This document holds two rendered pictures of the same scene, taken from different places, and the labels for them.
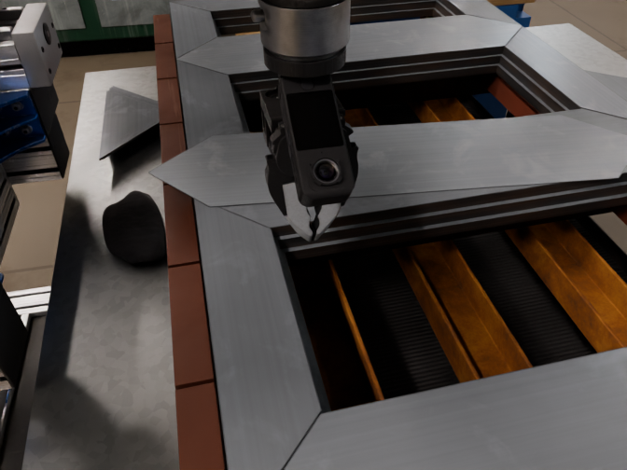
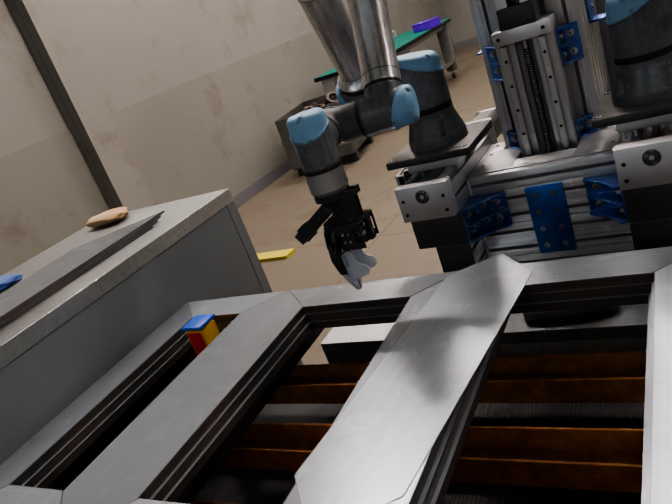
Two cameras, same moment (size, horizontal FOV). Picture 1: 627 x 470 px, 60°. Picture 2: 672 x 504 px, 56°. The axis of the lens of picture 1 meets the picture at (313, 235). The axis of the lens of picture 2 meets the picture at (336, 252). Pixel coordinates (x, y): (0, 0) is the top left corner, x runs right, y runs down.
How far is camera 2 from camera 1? 1.53 m
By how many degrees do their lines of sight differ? 107
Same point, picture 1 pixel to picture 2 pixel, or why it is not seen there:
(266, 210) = (426, 295)
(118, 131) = not seen: outside the picture
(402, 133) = (462, 364)
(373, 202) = (395, 335)
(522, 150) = (377, 430)
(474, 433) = (256, 339)
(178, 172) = (492, 263)
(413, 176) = (403, 357)
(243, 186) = (456, 286)
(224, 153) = (502, 277)
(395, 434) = (277, 321)
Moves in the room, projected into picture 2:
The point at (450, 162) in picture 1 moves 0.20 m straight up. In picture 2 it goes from (401, 380) to (361, 272)
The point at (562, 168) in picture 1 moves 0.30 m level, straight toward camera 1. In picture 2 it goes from (336, 444) to (280, 366)
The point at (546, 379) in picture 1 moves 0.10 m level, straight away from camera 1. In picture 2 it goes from (246, 364) to (252, 388)
